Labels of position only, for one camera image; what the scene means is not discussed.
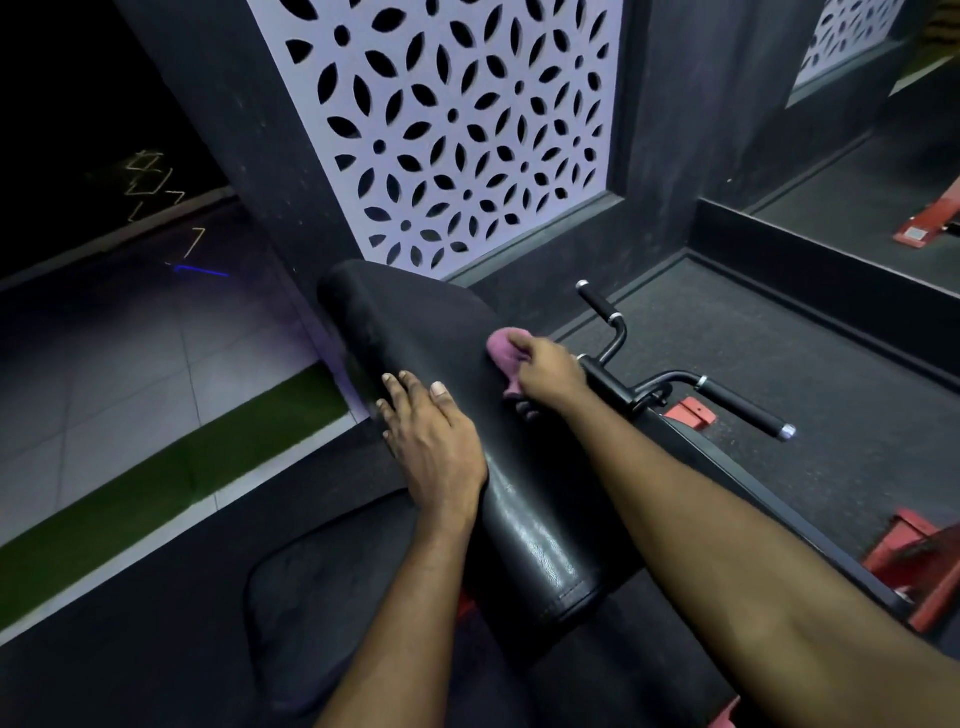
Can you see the person's right hand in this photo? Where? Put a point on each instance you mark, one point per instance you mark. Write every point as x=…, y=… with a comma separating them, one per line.
x=555, y=375

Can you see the red bench frame foot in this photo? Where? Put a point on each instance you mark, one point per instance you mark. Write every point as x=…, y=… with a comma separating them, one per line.
x=911, y=559

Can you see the person's left little finger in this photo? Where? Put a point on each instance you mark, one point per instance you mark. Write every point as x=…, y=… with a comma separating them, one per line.
x=390, y=442

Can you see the person's left hand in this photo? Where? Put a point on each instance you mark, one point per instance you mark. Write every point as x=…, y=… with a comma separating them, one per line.
x=435, y=450

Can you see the black padded bench backrest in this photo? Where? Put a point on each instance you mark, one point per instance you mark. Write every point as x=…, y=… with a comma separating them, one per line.
x=450, y=337

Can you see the person's left thumb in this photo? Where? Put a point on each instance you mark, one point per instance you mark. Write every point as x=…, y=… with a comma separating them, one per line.
x=442, y=397

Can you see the person's right forearm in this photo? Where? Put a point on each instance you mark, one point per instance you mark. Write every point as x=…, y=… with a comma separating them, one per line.
x=720, y=570

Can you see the person's right fingers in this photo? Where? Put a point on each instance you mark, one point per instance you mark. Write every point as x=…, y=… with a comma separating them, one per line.
x=525, y=352

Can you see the black padded bench seat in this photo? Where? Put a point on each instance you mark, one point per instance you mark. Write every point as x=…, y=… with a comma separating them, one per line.
x=315, y=600

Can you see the person's left forearm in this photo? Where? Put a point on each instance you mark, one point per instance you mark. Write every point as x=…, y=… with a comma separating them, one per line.
x=409, y=622

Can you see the person's left middle finger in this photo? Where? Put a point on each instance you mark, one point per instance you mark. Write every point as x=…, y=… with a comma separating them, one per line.
x=394, y=390

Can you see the pink cleaning cloth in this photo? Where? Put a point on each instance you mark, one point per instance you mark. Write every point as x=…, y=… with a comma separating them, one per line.
x=501, y=356

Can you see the white floral lattice panel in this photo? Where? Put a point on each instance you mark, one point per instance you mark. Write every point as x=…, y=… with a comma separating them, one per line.
x=450, y=127

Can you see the wall mirror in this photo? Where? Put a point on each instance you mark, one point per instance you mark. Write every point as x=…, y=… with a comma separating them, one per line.
x=862, y=135

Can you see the green artificial grass strip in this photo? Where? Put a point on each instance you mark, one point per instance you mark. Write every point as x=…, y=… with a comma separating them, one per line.
x=150, y=502

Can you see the small red frame bracket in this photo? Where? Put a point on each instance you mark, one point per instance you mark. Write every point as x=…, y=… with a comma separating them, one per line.
x=690, y=412

